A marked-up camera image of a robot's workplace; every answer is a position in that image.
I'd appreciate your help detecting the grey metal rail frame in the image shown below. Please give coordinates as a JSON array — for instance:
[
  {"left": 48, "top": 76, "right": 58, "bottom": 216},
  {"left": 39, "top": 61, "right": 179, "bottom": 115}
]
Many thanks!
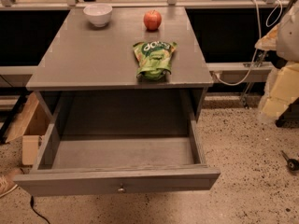
[{"left": 0, "top": 0, "right": 299, "bottom": 89}]

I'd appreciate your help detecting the wooden box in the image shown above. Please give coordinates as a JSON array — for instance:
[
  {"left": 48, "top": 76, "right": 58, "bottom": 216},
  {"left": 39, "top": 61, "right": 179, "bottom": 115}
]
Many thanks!
[{"left": 7, "top": 93, "right": 50, "bottom": 166}]

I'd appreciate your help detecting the tan shoe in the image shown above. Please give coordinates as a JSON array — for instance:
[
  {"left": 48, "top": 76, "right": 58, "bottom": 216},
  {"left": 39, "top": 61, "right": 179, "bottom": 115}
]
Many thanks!
[{"left": 0, "top": 168, "right": 23, "bottom": 198}]

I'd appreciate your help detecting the green rice chip bag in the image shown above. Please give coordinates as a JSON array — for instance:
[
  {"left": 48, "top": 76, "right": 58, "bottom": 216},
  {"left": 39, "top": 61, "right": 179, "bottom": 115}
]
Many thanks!
[{"left": 133, "top": 41, "right": 177, "bottom": 80}]

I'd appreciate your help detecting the red apple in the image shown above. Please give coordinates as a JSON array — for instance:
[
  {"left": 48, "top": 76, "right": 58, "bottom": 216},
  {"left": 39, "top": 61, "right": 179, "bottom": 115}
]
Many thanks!
[{"left": 143, "top": 10, "right": 162, "bottom": 31}]

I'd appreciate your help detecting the black caster wheel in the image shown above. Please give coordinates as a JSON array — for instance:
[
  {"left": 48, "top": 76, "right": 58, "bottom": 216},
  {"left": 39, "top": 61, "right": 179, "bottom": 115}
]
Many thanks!
[{"left": 281, "top": 151, "right": 299, "bottom": 171}]

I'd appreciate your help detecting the grey cabinet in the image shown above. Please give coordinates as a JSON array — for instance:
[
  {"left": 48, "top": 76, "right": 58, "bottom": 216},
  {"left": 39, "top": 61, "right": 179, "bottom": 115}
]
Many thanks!
[{"left": 26, "top": 7, "right": 213, "bottom": 134}]

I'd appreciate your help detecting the white ceramic bowl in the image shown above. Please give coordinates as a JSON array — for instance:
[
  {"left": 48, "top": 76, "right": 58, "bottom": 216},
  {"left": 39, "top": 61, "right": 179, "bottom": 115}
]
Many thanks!
[{"left": 83, "top": 4, "right": 113, "bottom": 27}]

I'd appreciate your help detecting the grey open top drawer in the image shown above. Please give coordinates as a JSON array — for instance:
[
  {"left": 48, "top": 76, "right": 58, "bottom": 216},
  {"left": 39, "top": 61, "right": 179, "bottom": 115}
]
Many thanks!
[{"left": 15, "top": 90, "right": 220, "bottom": 196}]

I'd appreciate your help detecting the white cable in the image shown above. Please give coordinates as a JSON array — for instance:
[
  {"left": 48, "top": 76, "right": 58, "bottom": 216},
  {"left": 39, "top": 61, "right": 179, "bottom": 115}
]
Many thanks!
[{"left": 213, "top": 0, "right": 284, "bottom": 87}]

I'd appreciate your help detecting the black floor cable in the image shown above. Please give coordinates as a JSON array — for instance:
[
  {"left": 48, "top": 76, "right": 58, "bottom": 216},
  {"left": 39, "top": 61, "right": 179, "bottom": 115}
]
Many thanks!
[{"left": 29, "top": 195, "right": 50, "bottom": 224}]

